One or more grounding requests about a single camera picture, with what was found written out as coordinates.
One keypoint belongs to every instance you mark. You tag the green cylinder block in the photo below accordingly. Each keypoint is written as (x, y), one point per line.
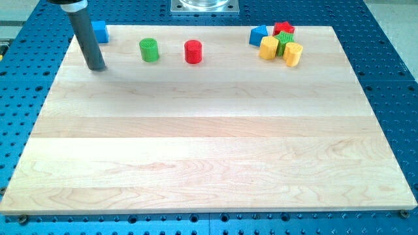
(149, 49)

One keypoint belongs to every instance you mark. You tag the blue triangle block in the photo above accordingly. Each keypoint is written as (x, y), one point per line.
(257, 34)

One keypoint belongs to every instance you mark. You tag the yellow heart block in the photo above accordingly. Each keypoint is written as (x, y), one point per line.
(292, 53)

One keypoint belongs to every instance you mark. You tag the wooden board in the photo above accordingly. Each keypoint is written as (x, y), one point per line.
(233, 133)

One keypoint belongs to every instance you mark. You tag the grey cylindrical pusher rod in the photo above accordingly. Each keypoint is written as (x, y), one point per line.
(77, 11)

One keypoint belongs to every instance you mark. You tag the yellow hexagon block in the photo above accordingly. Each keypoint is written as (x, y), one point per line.
(268, 47)

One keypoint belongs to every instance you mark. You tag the red cylinder block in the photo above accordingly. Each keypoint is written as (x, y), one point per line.
(193, 51)

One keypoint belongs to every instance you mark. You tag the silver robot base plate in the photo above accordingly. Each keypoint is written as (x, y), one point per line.
(204, 6)

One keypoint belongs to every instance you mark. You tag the blue perforated metal table plate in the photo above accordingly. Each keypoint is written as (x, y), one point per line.
(31, 62)

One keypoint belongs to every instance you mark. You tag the blue cube block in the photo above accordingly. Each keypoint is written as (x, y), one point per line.
(101, 31)

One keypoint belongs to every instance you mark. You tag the green star block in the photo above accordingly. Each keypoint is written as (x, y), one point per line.
(283, 38)

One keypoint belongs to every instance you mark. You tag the red star block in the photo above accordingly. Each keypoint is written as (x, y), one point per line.
(282, 26)

